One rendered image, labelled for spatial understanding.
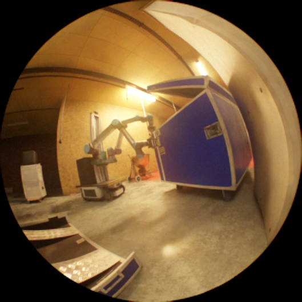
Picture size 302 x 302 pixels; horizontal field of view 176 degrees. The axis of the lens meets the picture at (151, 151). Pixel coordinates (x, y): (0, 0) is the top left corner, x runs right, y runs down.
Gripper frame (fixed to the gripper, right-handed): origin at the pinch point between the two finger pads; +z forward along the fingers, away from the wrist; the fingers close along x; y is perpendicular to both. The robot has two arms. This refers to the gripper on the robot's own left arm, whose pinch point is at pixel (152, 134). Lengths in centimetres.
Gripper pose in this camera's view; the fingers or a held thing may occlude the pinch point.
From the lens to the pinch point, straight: 157.3
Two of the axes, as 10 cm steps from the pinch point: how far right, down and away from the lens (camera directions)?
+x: 9.0, -1.6, 4.1
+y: 4.2, -0.1, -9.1
